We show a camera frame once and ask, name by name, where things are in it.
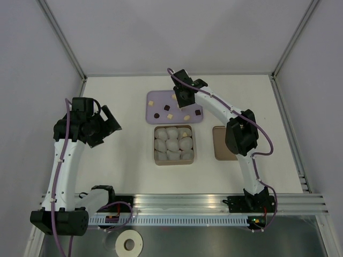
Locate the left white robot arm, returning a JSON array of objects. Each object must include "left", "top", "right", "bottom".
[{"left": 30, "top": 97, "right": 121, "bottom": 236}]

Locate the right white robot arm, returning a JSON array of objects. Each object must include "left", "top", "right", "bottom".
[{"left": 167, "top": 69, "right": 275, "bottom": 213}]

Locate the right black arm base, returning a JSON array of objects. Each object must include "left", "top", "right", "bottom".
[{"left": 222, "top": 195, "right": 275, "bottom": 214}]

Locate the aluminium frame post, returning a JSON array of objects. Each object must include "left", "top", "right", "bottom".
[
  {"left": 36, "top": 0, "right": 87, "bottom": 82},
  {"left": 271, "top": 0, "right": 321, "bottom": 79}
]

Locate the white paper cup eight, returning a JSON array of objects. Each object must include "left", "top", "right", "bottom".
[{"left": 167, "top": 150, "right": 182, "bottom": 161}]

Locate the white paper cup one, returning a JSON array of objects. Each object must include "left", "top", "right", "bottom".
[{"left": 154, "top": 128, "right": 168, "bottom": 141}]

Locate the left aluminium frame post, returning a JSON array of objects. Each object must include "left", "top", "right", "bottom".
[{"left": 36, "top": 0, "right": 87, "bottom": 82}]

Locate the white paper cup two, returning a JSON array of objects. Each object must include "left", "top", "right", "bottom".
[{"left": 166, "top": 127, "right": 179, "bottom": 139}]

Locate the white paper cup nine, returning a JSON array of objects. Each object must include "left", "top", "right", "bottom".
[{"left": 181, "top": 149, "right": 194, "bottom": 160}]

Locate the gold square chocolate tin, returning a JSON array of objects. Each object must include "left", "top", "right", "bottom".
[{"left": 153, "top": 125, "right": 195, "bottom": 166}]

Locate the right aluminium frame post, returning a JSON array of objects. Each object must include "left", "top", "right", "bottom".
[{"left": 271, "top": 0, "right": 321, "bottom": 79}]

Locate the white slotted cable duct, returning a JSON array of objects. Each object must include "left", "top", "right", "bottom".
[{"left": 88, "top": 215, "right": 248, "bottom": 226}]

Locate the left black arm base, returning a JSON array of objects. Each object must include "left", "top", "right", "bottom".
[{"left": 97, "top": 195, "right": 133, "bottom": 224}]

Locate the white paper cup seven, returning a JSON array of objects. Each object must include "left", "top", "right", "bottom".
[{"left": 154, "top": 150, "right": 168, "bottom": 161}]

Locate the white tape roll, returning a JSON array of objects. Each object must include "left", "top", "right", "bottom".
[{"left": 115, "top": 230, "right": 143, "bottom": 257}]

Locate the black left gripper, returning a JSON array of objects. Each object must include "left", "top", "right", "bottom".
[{"left": 87, "top": 105, "right": 121, "bottom": 148}]

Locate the right side aluminium rail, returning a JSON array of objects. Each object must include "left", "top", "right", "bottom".
[{"left": 269, "top": 75, "right": 312, "bottom": 193}]

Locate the lilac plastic tray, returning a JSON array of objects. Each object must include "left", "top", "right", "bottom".
[{"left": 145, "top": 90, "right": 204, "bottom": 124}]

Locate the white paper cup five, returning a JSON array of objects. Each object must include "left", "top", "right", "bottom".
[{"left": 166, "top": 139, "right": 180, "bottom": 152}]

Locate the white paper cup three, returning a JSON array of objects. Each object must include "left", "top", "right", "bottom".
[{"left": 177, "top": 127, "right": 192, "bottom": 140}]

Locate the gold tin lid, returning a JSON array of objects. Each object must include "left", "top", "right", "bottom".
[{"left": 212, "top": 126, "right": 237, "bottom": 161}]

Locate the aluminium front rail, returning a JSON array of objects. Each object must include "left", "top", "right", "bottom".
[{"left": 36, "top": 191, "right": 330, "bottom": 216}]

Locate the white paper cup six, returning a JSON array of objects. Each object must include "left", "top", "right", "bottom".
[{"left": 178, "top": 137, "right": 193, "bottom": 150}]

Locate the aluminium rail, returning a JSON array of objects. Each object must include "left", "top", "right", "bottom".
[
  {"left": 269, "top": 75, "right": 312, "bottom": 193},
  {"left": 36, "top": 191, "right": 330, "bottom": 216}
]

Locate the white paper cup four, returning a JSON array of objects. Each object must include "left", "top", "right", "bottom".
[{"left": 154, "top": 139, "right": 167, "bottom": 152}]

